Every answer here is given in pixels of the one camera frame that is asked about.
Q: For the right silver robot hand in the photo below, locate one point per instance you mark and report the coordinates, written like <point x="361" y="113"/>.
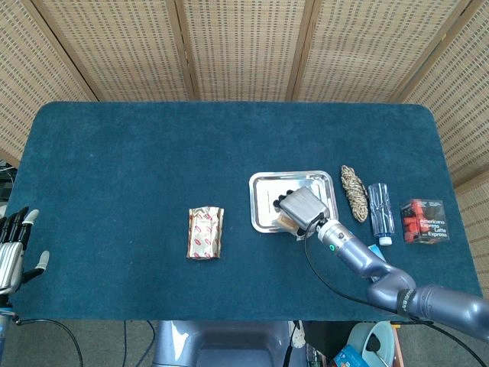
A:
<point x="303" y="208"/>

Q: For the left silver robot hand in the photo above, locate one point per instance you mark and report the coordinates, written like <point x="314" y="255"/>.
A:
<point x="9" y="264"/>

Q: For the clear plastic-wrapped tan object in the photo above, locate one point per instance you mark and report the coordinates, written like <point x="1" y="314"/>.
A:
<point x="285" y="222"/>

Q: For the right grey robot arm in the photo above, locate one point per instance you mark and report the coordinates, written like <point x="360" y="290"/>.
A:
<point x="359" y="260"/>

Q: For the silver metal tray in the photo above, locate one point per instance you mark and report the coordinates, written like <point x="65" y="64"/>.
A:
<point x="267" y="191"/>

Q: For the clear plastic bottle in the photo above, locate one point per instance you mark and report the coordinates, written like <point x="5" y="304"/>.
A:
<point x="380" y="210"/>

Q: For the small blue card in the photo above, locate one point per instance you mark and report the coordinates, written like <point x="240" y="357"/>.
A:
<point x="373" y="250"/>

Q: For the gold red-printed snack package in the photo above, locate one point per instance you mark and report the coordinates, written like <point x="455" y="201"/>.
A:
<point x="204" y="233"/>

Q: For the red black coffee box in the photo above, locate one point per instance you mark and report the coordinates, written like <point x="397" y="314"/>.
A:
<point x="424" y="221"/>

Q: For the light blue bucket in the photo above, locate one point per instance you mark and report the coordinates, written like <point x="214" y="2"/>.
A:
<point x="372" y="340"/>

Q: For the blue printed packet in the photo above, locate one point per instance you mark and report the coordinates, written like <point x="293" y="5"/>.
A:
<point x="345" y="357"/>

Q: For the grey robot torso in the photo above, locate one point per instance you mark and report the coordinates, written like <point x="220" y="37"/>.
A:
<point x="221" y="344"/>

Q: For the blue table cloth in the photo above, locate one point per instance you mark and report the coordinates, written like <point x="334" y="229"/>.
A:
<point x="133" y="153"/>

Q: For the woven folding screen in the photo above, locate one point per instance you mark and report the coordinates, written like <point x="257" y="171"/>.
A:
<point x="244" y="46"/>

